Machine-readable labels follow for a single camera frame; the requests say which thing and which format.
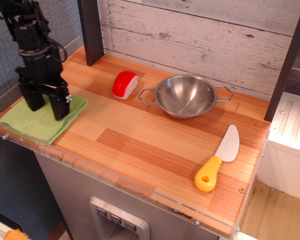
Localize orange object bottom left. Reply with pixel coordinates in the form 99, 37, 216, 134
3, 229, 30, 240

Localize dark grey left post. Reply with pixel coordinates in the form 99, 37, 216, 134
77, 0, 105, 66

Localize dark grey post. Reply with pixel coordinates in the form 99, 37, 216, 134
264, 17, 300, 122
77, 0, 105, 66

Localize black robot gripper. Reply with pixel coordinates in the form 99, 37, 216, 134
15, 49, 72, 121

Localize yellow handled toy knife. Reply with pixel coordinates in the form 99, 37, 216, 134
194, 125, 240, 192

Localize dark grey right post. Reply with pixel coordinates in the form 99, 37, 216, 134
264, 17, 300, 122

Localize white toy sink unit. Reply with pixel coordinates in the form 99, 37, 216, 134
256, 92, 300, 198

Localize grey toy fridge cabinet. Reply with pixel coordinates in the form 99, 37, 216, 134
35, 153, 219, 240

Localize green towel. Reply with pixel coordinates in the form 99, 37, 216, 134
0, 95, 88, 145

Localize silver dispenser button panel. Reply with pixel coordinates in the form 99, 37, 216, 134
89, 196, 151, 240

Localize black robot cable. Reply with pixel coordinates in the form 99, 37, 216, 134
0, 9, 68, 64

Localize red white toy sushi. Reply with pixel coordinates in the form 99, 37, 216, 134
112, 70, 140, 100

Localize steel bowl with wire handles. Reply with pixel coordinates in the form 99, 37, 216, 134
138, 74, 234, 120

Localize clear acrylic edge guard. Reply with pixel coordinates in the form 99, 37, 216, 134
0, 84, 241, 237

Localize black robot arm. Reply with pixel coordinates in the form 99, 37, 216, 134
0, 0, 72, 121

